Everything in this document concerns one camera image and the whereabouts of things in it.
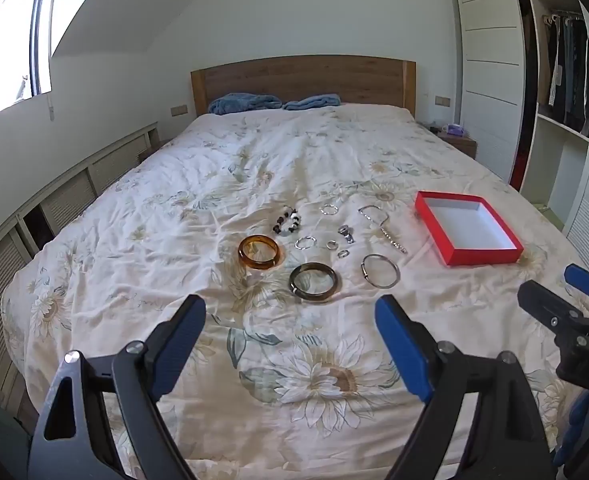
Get red cardboard box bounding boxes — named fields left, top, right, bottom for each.
left=414, top=190, right=525, bottom=267

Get silver chain necklace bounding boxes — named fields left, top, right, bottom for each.
left=358, top=204, right=409, bottom=255

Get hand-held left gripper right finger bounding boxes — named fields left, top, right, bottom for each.
left=374, top=294, right=557, bottom=480

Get thin silver bangle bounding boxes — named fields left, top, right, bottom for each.
left=361, top=254, right=401, bottom=289

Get blue pillow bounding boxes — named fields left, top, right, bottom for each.
left=283, top=94, right=342, bottom=111
left=208, top=92, right=285, bottom=116

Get dark glossy bangle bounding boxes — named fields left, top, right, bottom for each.
left=289, top=262, right=338, bottom=302

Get white slatted wall cabinet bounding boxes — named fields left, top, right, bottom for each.
left=0, top=122, right=160, bottom=411

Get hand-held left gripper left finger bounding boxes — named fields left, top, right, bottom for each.
left=27, top=294, right=208, bottom=480

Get black beaded bracelet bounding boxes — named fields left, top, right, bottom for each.
left=273, top=207, right=302, bottom=236

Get hanging dark clothes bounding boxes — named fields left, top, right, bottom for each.
left=539, top=15, right=589, bottom=136

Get white wardrobe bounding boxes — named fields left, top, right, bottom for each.
left=449, top=0, right=589, bottom=276

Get window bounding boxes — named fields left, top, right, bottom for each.
left=0, top=0, right=55, bottom=121

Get wooden nightstand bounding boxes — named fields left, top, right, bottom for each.
left=437, top=127, right=477, bottom=161

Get amber bangle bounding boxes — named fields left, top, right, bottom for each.
left=238, top=235, right=281, bottom=272

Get wooden headboard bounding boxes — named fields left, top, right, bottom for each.
left=191, top=55, right=417, bottom=121

